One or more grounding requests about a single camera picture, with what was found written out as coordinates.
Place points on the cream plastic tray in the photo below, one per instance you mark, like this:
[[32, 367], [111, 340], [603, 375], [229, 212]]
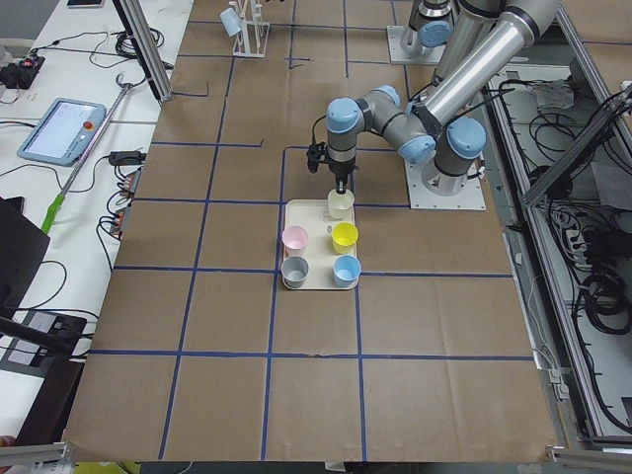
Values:
[[313, 215]]

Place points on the white wire cup rack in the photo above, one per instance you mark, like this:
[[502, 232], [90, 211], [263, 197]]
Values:
[[252, 41]]

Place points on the blue teach pendant tablet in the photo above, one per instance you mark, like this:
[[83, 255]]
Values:
[[64, 132]]

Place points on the metal reacher grabber tool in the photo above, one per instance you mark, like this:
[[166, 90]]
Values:
[[56, 204]]

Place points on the cream plastic cup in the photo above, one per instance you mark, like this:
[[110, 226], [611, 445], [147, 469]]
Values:
[[339, 204]]

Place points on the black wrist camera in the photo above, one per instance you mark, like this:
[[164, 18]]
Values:
[[316, 155]]

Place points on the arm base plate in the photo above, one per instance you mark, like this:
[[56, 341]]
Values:
[[448, 181], [403, 48]]

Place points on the aluminium frame post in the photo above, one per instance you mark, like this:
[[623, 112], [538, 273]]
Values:
[[135, 25]]

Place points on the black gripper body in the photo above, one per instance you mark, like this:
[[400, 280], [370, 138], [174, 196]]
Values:
[[341, 170]]

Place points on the grey plastic cup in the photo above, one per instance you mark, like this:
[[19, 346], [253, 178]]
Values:
[[294, 271]]

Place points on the light blue plastic cup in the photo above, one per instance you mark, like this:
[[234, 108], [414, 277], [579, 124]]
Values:
[[231, 22]]

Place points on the yellow plastic cup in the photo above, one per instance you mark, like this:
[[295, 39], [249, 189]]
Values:
[[344, 237]]

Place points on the black power adapter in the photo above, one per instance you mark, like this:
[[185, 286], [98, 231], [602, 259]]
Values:
[[126, 158]]

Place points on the pink plastic cup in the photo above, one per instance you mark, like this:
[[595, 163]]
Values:
[[295, 240]]

